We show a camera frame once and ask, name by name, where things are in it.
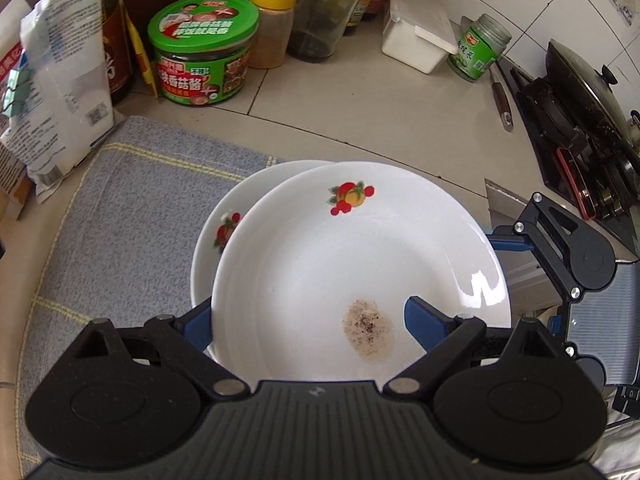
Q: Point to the white plate back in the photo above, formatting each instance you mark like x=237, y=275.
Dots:
x=313, y=282

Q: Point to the green lid sauce jar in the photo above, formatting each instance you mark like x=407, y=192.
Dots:
x=202, y=49

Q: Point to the red white food packet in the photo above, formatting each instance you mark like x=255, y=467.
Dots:
x=15, y=183

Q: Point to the grey teal kitchen towel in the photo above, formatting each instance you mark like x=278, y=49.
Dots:
x=124, y=247

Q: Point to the white seasoning box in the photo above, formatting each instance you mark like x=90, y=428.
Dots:
x=418, y=33

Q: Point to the white jacket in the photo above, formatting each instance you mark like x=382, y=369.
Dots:
x=618, y=453

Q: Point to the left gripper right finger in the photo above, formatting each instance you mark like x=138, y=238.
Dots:
x=449, y=345

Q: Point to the small green label jar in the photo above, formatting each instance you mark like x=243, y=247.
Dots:
x=479, y=45

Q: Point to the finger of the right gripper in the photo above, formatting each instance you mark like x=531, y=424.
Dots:
x=575, y=257

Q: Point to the white plastic bag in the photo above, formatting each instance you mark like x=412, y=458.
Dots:
x=67, y=109

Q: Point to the black wok with lid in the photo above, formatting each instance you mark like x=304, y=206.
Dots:
x=587, y=96

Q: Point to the clear glass bottle red cap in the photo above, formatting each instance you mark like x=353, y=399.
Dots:
x=318, y=27

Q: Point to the gas stove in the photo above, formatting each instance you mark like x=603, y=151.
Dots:
x=570, y=163

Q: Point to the yellow lid spice jar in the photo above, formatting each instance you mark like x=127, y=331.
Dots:
x=274, y=29

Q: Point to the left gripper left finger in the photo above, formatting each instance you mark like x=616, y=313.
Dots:
x=181, y=343

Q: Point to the large white plate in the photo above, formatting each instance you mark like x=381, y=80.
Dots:
x=227, y=215

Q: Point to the dark soy sauce bottle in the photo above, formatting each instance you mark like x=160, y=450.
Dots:
x=118, y=60

